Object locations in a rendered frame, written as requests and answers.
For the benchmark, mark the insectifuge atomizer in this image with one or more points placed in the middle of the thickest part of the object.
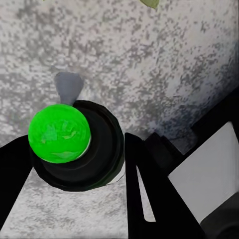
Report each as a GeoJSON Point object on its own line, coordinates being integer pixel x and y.
{"type": "Point", "coordinates": [77, 145]}

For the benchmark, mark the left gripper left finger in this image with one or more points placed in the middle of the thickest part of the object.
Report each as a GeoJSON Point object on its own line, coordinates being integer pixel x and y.
{"type": "Point", "coordinates": [15, 167]}

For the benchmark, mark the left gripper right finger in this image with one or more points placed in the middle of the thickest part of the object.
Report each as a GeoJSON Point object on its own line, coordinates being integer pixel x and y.
{"type": "Point", "coordinates": [173, 218]}

